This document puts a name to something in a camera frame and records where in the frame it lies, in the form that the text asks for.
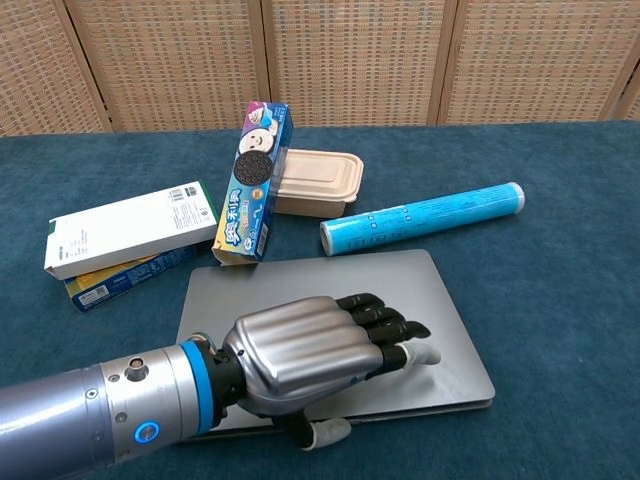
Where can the blue Oreo cookie box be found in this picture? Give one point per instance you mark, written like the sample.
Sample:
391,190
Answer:
250,200

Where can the beige lidded food container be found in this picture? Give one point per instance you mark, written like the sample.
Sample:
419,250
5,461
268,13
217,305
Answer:
320,175

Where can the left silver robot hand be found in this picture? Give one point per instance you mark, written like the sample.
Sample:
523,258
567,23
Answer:
300,345

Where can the woven bamboo folding screen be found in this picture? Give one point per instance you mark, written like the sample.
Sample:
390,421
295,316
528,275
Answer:
350,60

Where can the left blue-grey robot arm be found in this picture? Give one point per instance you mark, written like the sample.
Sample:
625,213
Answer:
50,420

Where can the white cardboard box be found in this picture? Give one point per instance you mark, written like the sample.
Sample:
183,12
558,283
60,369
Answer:
130,230

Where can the blue felt table cover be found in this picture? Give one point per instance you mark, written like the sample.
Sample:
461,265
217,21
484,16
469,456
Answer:
550,325

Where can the blue plastic wrap roll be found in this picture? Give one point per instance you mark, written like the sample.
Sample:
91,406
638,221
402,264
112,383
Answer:
420,220

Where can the silver laptop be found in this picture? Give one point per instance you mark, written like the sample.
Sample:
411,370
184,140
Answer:
310,280

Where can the blue and yellow box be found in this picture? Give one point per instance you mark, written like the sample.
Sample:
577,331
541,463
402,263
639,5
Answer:
125,281

